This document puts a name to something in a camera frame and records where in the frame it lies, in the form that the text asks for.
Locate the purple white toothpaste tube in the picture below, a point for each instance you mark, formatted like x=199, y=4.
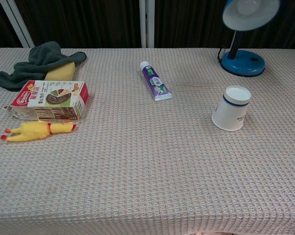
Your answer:
x=156, y=83

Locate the white partition frame post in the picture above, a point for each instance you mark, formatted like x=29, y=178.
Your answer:
x=142, y=24
x=16, y=22

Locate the beige waffle weave tablecloth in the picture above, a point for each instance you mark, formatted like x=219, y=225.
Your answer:
x=147, y=159

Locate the blue desk lamp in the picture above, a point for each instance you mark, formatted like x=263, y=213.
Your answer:
x=245, y=62

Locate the yellow rubber chicken toy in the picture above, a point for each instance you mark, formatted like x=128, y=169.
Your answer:
x=34, y=131

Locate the yellow sponge block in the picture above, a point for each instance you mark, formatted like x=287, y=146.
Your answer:
x=61, y=72

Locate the dark green curtain panel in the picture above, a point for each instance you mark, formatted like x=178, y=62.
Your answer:
x=88, y=22
x=186, y=24
x=0, y=27

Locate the red white snack box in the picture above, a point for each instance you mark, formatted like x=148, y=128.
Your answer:
x=49, y=98

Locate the white paper cup blue band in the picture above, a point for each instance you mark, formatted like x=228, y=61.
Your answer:
x=229, y=112

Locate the dark grey towel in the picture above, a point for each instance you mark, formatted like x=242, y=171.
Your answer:
x=39, y=61

